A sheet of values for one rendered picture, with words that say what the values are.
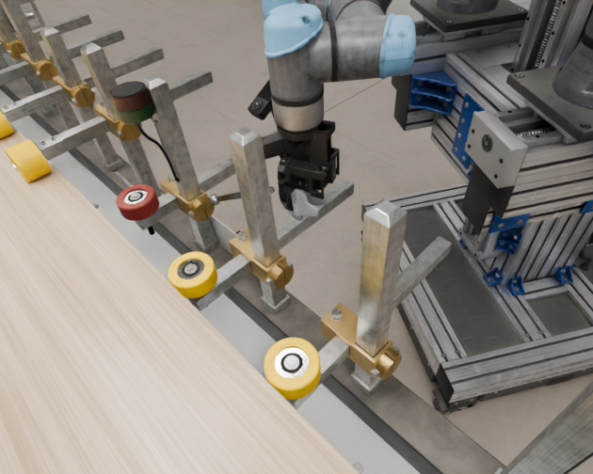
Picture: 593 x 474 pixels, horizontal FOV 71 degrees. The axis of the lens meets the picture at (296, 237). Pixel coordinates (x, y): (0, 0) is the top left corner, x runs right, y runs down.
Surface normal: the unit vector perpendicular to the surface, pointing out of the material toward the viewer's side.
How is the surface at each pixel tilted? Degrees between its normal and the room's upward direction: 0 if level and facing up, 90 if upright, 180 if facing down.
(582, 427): 90
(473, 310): 0
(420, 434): 0
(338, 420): 0
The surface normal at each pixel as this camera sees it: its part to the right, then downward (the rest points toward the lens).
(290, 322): -0.07, -0.69
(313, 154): -0.43, 0.68
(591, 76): -0.76, 0.26
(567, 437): -0.71, 0.55
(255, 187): 0.70, 0.48
